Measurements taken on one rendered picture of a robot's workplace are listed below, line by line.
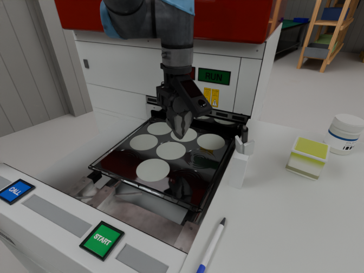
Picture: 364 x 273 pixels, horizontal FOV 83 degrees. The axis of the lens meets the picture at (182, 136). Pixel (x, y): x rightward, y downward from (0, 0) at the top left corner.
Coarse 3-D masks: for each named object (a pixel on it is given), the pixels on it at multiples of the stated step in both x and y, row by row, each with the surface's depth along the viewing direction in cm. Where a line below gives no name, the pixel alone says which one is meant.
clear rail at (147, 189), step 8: (88, 168) 63; (96, 168) 62; (112, 176) 60; (128, 184) 57; (136, 184) 57; (152, 192) 55; (160, 192) 54; (168, 200) 53; (176, 200) 52; (192, 208) 50
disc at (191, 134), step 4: (188, 128) 82; (172, 132) 79; (188, 132) 79; (192, 132) 79; (196, 132) 79; (172, 136) 77; (184, 136) 77; (188, 136) 77; (192, 136) 77; (196, 136) 77; (180, 140) 75; (184, 140) 75; (188, 140) 75
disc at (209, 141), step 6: (198, 138) 76; (204, 138) 76; (210, 138) 76; (216, 138) 76; (222, 138) 76; (198, 144) 73; (204, 144) 73; (210, 144) 73; (216, 144) 73; (222, 144) 73
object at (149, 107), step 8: (152, 104) 91; (152, 112) 94; (200, 120) 83; (208, 120) 82; (216, 120) 80; (224, 120) 79; (232, 120) 79; (200, 128) 87; (240, 128) 77; (232, 136) 82
